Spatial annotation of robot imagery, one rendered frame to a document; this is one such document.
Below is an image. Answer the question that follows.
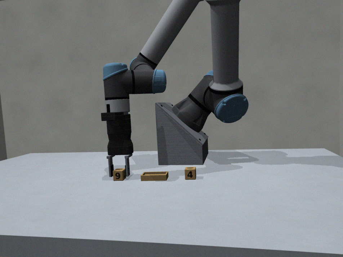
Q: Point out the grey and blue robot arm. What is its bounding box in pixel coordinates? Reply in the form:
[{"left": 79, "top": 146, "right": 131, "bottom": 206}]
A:
[{"left": 103, "top": 0, "right": 249, "bottom": 132}]

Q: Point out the tan wooden cube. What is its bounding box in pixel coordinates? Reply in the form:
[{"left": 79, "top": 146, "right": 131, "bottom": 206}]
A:
[
  {"left": 184, "top": 167, "right": 196, "bottom": 180},
  {"left": 113, "top": 168, "right": 126, "bottom": 181}
]

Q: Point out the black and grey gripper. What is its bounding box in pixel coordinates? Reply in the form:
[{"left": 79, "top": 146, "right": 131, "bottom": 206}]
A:
[{"left": 101, "top": 99, "right": 133, "bottom": 177}]

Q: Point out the tan shallow rectangular tray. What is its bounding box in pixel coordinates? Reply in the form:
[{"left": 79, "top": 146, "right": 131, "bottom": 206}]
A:
[{"left": 141, "top": 171, "right": 169, "bottom": 181}]

